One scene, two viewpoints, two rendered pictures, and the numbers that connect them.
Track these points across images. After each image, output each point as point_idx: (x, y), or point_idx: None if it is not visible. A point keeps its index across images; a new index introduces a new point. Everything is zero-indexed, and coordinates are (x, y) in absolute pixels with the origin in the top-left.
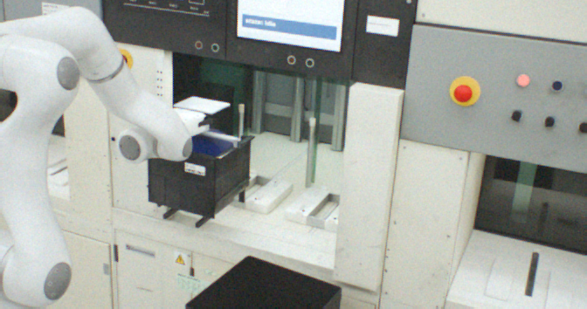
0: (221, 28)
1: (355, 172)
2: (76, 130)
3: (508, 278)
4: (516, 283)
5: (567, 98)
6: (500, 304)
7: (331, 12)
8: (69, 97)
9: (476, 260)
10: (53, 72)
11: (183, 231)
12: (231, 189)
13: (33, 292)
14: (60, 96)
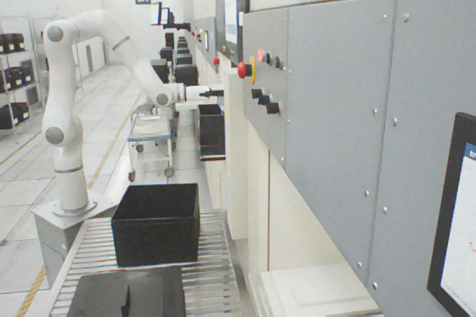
0: (224, 35)
1: (226, 137)
2: (216, 103)
3: (334, 295)
4: (341, 305)
5: (274, 73)
6: (289, 303)
7: (235, 14)
8: (56, 46)
9: (347, 271)
10: (46, 31)
11: (225, 170)
12: (222, 144)
13: (42, 135)
14: (50, 44)
